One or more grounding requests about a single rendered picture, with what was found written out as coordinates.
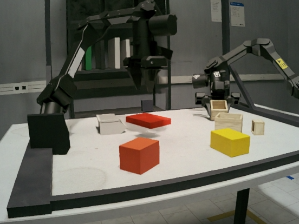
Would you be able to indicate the white open tray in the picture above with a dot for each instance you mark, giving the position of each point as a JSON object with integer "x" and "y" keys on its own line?
{"x": 109, "y": 124}

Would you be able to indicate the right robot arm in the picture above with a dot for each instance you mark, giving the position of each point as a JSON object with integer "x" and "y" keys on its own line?
{"x": 146, "y": 20}

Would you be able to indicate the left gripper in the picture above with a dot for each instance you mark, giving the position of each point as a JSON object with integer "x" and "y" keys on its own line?
{"x": 201, "y": 99}

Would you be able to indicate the orange cube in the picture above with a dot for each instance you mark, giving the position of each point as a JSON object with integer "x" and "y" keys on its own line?
{"x": 139, "y": 155}

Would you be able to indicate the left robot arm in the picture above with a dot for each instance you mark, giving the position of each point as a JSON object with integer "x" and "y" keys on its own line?
{"x": 215, "y": 69}

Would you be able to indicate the yellow rectangular block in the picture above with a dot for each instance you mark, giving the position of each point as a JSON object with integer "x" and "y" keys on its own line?
{"x": 230, "y": 142}

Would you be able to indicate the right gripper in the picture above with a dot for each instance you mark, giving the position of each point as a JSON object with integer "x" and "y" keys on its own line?
{"x": 151, "y": 65}

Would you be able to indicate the red flat rectangular block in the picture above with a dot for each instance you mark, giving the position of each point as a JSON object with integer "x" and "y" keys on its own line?
{"x": 148, "y": 120}

